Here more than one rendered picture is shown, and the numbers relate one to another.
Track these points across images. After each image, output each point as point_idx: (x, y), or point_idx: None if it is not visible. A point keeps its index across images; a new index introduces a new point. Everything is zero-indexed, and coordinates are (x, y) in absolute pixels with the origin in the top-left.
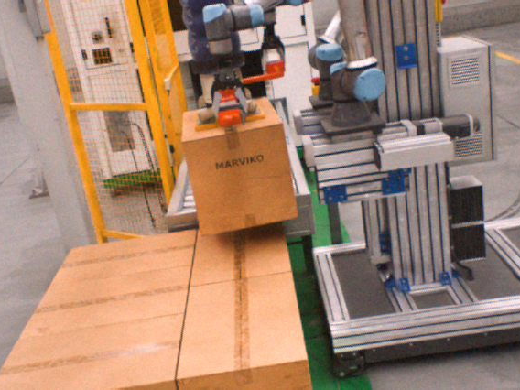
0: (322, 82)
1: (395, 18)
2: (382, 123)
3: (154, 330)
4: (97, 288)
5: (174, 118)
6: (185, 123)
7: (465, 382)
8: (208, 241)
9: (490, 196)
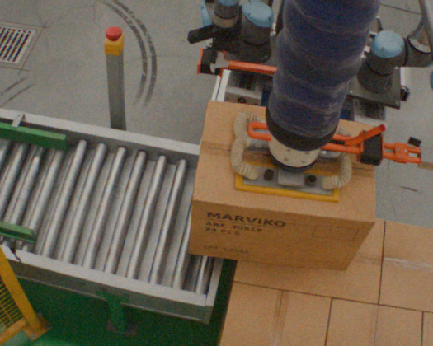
0: (261, 47)
1: None
2: (397, 67)
3: None
4: None
5: None
6: (275, 207)
7: (375, 175)
8: (280, 275)
9: (91, 21)
